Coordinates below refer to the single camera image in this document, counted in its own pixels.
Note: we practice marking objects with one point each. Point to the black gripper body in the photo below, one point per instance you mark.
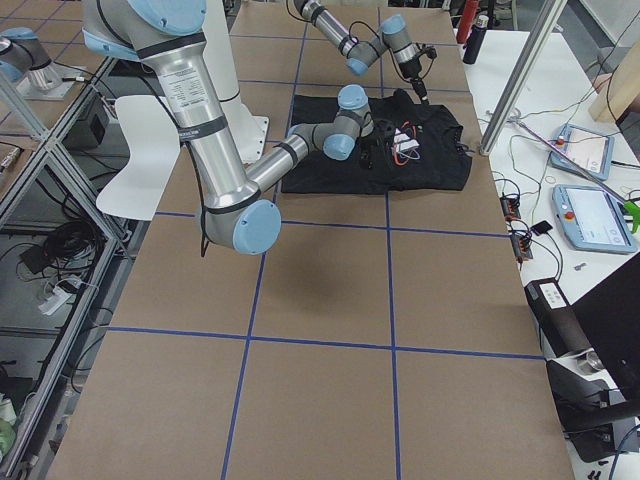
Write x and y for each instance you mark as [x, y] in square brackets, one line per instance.
[370, 143]
[411, 70]

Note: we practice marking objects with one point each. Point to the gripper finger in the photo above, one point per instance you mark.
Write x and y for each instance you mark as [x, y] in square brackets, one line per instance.
[420, 90]

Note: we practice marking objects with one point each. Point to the black printed t-shirt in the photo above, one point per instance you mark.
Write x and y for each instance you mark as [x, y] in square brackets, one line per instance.
[427, 153]

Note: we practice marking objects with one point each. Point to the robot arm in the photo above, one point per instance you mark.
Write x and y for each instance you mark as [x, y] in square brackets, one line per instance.
[362, 46]
[168, 37]

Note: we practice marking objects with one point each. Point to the black water bottle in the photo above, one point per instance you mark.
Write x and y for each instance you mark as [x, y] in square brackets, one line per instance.
[475, 40]

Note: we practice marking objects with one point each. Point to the red bottle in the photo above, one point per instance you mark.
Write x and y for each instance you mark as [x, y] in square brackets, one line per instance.
[466, 20]

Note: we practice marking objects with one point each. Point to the grey hub with orange ports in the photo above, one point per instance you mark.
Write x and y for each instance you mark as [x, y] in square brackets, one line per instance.
[510, 208]

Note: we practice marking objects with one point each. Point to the blue teach pendant tablet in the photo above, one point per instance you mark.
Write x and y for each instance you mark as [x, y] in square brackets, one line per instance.
[587, 148]

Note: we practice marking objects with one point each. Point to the seated person beige shirt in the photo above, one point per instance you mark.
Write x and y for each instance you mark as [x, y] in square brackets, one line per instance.
[619, 91]

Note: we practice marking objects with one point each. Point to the white plastic chair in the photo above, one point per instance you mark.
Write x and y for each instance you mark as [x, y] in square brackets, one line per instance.
[154, 146]

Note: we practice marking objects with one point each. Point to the black device with buttons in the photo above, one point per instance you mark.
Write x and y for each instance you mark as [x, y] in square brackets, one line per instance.
[559, 331]

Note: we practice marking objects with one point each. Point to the white power strip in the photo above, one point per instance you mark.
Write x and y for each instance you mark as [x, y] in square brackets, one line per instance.
[60, 294]

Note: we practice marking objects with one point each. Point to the aluminium frame post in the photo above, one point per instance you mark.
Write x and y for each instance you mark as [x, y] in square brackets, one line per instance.
[536, 40]

